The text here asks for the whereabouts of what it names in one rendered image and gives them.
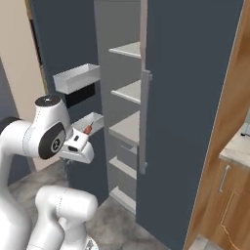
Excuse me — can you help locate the small grey door bin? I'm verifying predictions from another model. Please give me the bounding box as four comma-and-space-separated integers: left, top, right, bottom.
70, 111, 104, 138

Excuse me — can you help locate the grey freezer shelf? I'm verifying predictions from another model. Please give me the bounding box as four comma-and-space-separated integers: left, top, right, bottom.
107, 41, 142, 60
108, 110, 142, 147
110, 79, 142, 105

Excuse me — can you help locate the dark blue freezer door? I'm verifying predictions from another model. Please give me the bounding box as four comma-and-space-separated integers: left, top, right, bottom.
29, 0, 109, 205

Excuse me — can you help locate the dark blue fridge door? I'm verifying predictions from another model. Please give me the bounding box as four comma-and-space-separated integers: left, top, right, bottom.
135, 0, 245, 250

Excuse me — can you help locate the wooden fridge side panel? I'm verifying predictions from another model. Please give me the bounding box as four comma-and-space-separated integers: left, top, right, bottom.
183, 0, 250, 250

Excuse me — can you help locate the grey cupboard handle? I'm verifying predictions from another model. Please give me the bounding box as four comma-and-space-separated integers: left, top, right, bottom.
217, 164, 231, 193

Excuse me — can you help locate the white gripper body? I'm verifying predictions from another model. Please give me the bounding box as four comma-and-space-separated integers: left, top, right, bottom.
59, 142, 96, 165

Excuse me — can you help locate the large grey door bin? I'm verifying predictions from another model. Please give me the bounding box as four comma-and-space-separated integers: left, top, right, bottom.
52, 62, 102, 96

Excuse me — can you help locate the brown kebab skewer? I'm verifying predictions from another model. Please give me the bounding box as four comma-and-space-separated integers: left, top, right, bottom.
83, 121, 96, 135

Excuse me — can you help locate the wooden cupboard door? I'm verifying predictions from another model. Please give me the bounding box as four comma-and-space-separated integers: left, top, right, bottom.
198, 158, 250, 250

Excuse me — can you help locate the grey fridge door handle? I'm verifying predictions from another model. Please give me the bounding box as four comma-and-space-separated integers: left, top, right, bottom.
138, 69, 153, 176

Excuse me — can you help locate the grey freezer drawer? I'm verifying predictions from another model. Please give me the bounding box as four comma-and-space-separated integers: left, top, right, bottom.
108, 178, 137, 215
108, 146, 139, 181

